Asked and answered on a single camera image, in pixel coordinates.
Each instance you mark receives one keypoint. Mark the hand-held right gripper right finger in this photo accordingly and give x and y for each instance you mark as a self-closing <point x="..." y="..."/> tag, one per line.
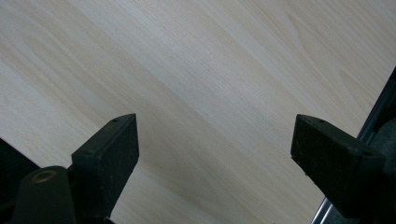
<point x="336" y="165"/>

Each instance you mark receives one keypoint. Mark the dark metal table edge rail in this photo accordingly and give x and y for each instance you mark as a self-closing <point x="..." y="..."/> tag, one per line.
<point x="381" y="105"/>

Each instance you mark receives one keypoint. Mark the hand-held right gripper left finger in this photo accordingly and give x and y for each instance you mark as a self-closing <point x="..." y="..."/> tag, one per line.
<point x="106" y="161"/>

